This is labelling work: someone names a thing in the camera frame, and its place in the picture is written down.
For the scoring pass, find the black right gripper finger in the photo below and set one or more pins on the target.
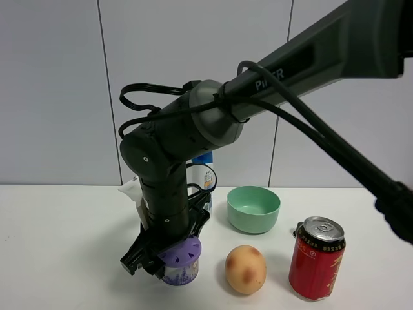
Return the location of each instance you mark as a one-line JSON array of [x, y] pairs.
[[153, 265]]

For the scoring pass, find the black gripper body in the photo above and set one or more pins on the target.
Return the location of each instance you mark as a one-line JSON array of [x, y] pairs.
[[165, 232]]

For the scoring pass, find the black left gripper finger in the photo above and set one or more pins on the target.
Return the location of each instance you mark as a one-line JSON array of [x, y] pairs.
[[137, 257]]

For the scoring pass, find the purple lid air freshener jar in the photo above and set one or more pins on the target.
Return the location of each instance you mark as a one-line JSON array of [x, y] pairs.
[[181, 262]]

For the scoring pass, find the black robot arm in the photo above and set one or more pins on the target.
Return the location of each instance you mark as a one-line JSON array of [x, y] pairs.
[[359, 39]]

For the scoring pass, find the white blue-capped shampoo bottle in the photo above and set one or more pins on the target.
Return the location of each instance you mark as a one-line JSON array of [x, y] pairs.
[[200, 171]]

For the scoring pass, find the green bowl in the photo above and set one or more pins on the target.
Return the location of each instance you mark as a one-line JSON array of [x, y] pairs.
[[252, 210]]

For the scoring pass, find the spotted tan potato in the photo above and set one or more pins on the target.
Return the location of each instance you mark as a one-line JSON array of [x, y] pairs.
[[245, 269]]

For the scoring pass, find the red drink can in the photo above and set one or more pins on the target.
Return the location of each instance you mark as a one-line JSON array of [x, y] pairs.
[[318, 252]]

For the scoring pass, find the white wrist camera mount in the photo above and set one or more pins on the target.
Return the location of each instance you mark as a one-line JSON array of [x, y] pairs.
[[133, 190]]

